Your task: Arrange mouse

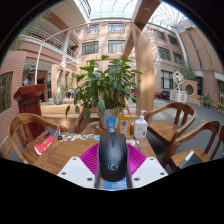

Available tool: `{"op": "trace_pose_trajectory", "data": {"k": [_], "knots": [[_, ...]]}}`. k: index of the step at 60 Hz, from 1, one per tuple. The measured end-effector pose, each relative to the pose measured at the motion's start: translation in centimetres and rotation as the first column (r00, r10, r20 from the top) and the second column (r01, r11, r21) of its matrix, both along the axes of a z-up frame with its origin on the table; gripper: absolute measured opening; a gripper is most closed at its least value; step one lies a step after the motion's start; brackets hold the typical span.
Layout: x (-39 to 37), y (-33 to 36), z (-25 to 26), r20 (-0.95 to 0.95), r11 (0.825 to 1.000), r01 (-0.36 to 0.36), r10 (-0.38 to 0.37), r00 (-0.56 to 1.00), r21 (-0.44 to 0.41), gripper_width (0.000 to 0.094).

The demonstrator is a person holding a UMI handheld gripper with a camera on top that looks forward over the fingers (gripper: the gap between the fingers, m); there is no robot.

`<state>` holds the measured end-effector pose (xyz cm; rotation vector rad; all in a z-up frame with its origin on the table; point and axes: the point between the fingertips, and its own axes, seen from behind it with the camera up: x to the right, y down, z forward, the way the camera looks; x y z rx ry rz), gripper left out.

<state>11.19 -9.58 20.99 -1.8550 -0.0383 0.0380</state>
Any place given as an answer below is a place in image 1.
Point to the dark bust statue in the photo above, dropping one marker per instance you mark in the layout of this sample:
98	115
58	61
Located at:
29	76

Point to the green plant in white pot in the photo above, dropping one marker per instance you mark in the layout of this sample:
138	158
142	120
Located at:
103	86

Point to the white earphones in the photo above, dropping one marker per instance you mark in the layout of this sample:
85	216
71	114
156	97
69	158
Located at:
132	142

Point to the dark red wooden podium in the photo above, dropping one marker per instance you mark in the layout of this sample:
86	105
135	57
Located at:
30	106

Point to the white pump bottle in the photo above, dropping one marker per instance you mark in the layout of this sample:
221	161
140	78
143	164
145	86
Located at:
140	128

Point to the blue tube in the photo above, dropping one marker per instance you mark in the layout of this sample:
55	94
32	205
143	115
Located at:
111	124

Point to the black computer mouse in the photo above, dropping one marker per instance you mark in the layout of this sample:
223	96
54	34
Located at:
113	156

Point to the yellow liquid soap bottle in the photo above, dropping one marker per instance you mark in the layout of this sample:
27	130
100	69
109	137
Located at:
125	125

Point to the blue cartoon print mouse pad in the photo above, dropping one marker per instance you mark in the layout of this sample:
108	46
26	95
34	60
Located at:
115	185

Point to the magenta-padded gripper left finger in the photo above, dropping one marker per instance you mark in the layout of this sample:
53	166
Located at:
78	171

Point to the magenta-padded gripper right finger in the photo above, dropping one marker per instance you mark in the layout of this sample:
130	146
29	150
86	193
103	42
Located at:
146	171

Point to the red and white bag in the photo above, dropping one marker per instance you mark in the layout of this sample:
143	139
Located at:
45	144

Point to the white geometric sculpture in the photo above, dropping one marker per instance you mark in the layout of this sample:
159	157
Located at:
178	80

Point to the wooden armchair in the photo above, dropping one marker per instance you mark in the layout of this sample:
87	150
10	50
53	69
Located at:
193	143
81	123
166	128
28	133

